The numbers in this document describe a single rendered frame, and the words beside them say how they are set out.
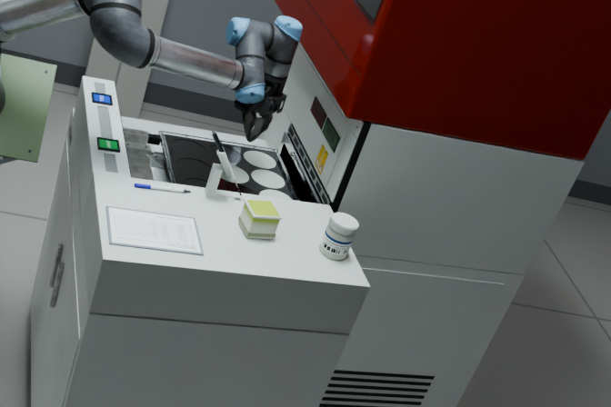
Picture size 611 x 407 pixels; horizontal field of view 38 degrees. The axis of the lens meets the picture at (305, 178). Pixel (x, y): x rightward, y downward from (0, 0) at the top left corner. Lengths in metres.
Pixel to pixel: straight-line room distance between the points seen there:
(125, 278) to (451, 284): 1.10
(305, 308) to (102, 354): 0.47
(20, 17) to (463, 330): 1.57
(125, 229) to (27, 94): 0.65
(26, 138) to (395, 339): 1.22
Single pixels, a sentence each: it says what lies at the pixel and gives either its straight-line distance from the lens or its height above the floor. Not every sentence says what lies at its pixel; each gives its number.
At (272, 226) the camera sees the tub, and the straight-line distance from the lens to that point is 2.11.
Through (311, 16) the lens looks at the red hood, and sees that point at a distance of 2.60.
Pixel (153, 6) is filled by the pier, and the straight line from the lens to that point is 4.41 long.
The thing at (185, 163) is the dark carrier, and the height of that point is 0.90.
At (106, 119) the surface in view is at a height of 0.96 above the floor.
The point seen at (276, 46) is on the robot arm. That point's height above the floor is 1.29.
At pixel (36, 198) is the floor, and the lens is 3.86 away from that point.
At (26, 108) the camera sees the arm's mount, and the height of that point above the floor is 0.92.
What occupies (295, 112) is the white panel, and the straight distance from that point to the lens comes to 2.71.
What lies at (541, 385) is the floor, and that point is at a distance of 3.90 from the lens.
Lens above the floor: 2.06
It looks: 26 degrees down
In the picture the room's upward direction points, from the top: 20 degrees clockwise
